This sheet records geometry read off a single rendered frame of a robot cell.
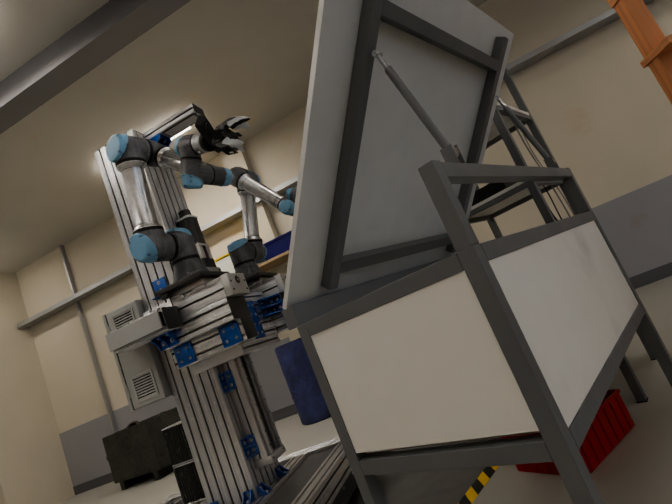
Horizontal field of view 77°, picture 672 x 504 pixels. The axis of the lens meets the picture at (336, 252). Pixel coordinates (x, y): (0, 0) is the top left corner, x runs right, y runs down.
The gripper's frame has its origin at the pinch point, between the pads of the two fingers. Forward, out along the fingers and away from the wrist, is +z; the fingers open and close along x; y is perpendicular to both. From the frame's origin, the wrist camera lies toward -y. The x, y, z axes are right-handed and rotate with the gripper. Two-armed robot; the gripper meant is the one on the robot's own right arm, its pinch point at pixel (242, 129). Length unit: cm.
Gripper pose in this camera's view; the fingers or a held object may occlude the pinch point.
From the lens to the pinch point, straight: 146.8
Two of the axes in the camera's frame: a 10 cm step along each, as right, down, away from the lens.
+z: 8.2, 0.0, -5.7
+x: -1.7, 9.5, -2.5
